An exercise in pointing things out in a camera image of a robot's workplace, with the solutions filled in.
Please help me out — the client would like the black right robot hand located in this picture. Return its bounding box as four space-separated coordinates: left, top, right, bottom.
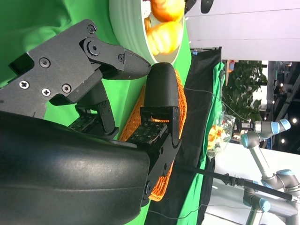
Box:
0 18 182 225

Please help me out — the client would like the green leafy plant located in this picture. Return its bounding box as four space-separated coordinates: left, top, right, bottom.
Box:
222 60 268 123

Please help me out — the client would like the black backdrop cloth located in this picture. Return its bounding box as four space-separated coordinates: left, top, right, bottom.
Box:
145 46 222 225

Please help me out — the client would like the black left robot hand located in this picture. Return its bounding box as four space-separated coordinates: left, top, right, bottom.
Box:
184 0 215 15

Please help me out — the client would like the orange wicker basket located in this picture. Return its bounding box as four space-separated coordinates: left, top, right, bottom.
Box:
119 69 188 203

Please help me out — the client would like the pale grey bowl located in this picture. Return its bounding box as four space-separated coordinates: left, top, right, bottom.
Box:
108 0 186 64

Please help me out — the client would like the green tablecloth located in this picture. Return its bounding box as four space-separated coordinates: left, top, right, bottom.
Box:
0 0 193 225

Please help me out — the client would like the black pole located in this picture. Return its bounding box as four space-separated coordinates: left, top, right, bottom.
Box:
174 164 300 203

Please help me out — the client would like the clear bag of toys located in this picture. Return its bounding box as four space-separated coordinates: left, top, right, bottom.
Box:
206 114 236 161

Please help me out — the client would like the oblong twisted bread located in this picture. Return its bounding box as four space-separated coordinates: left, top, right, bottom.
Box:
146 20 183 56

